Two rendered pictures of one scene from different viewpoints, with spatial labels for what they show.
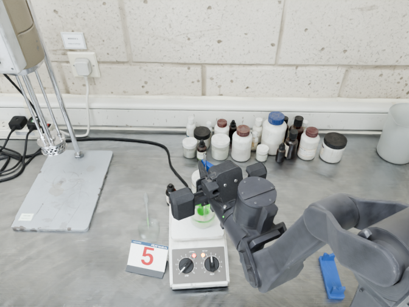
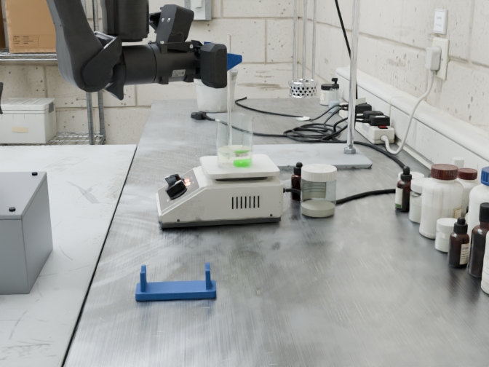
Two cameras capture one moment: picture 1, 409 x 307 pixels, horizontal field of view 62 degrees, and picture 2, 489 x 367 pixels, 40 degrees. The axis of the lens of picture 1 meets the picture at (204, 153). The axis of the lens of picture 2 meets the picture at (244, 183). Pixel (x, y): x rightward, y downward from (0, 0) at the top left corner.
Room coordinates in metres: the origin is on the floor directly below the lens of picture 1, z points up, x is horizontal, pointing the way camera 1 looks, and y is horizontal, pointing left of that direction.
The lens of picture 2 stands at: (0.39, -1.06, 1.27)
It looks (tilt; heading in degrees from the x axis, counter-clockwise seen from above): 16 degrees down; 84
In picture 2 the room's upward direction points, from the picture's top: straight up
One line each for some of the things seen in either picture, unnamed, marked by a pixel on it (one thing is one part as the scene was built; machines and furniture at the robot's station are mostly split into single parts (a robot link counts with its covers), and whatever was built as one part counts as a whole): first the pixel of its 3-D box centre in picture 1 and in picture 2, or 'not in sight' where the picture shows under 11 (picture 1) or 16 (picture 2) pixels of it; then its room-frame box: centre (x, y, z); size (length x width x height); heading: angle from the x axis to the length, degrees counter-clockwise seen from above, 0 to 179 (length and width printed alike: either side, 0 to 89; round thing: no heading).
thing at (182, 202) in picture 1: (227, 201); (174, 62); (0.39, -0.04, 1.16); 0.19 x 0.08 x 0.06; 115
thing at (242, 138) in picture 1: (241, 142); (442, 200); (0.79, -0.11, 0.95); 0.06 x 0.06 x 0.11
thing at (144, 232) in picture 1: (148, 229); not in sight; (0.51, 0.14, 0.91); 0.06 x 0.06 x 0.02
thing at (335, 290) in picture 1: (332, 273); (175, 280); (0.38, -0.29, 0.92); 0.10 x 0.03 x 0.04; 179
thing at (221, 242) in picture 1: (197, 237); (223, 191); (0.46, 0.02, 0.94); 0.22 x 0.13 x 0.08; 4
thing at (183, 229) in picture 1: (196, 217); (238, 165); (0.49, 0.02, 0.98); 0.12 x 0.12 x 0.01; 4
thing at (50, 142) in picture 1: (39, 108); (304, 38); (0.67, 0.39, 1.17); 0.07 x 0.07 x 0.25
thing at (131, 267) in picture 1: (146, 258); not in sight; (0.42, 0.13, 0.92); 0.09 x 0.06 x 0.04; 78
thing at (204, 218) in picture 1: (204, 208); (234, 143); (0.48, 0.00, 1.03); 0.07 x 0.06 x 0.08; 86
